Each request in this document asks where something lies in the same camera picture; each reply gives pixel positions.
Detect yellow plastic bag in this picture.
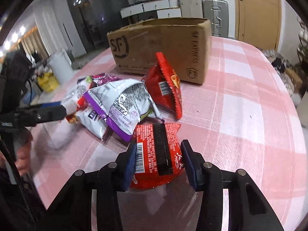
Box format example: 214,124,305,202
37,72,59,92

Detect small brown cardboard box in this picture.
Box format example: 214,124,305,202
285,67,303,92

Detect row of ceiling spotlights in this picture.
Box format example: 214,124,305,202
0,26,27,53

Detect red crimped snack packet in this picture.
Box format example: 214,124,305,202
141,52,182,120

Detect tan wooden door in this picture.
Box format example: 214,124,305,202
234,0,282,51

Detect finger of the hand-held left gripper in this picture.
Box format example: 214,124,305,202
24,101,63,111
14,105,66,128

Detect black cable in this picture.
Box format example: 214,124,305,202
0,77,38,223

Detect beige suitcase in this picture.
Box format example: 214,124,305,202
179,0,204,19

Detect white curtain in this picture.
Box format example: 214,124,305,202
32,12,56,59

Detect white desk with drawers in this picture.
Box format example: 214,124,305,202
120,0,182,20

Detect person's left hand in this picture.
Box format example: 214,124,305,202
16,130,33,176

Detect dark grey fridge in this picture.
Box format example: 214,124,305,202
87,0,128,45

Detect pink checked tablecloth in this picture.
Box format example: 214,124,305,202
31,36,305,231

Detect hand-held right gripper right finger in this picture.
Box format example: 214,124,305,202
180,140,284,231

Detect pile of loose sneakers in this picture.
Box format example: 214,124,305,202
262,49,304,94

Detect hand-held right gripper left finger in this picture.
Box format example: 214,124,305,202
43,140,137,231

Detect beige curtain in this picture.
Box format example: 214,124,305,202
20,29,49,59

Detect white pedal bin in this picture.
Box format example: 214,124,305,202
48,49,74,85

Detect wooden shoe rack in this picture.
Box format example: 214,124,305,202
297,17,308,62

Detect person's left forearm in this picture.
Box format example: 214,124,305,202
0,166,46,231

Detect red and black wafer packet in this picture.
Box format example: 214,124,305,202
129,123,186,190

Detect silver suitcase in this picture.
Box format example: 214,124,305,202
202,0,229,38

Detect purple and white snack packet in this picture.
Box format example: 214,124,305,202
84,79,165,142

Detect white and red snack packet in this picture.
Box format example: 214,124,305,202
61,78,111,141

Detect small purple red snack packet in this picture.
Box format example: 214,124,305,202
90,74,124,86

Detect dark glass cabinet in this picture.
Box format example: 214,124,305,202
64,0,97,53

